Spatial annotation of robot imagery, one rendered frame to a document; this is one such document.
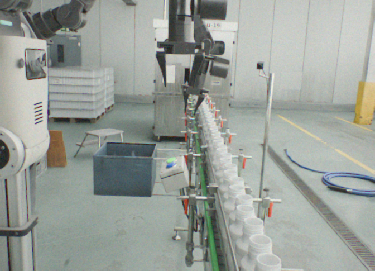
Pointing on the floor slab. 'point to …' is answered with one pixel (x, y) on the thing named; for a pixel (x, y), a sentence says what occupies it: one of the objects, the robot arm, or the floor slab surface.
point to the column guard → (365, 103)
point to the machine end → (221, 28)
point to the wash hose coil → (341, 176)
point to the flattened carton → (56, 150)
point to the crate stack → (41, 166)
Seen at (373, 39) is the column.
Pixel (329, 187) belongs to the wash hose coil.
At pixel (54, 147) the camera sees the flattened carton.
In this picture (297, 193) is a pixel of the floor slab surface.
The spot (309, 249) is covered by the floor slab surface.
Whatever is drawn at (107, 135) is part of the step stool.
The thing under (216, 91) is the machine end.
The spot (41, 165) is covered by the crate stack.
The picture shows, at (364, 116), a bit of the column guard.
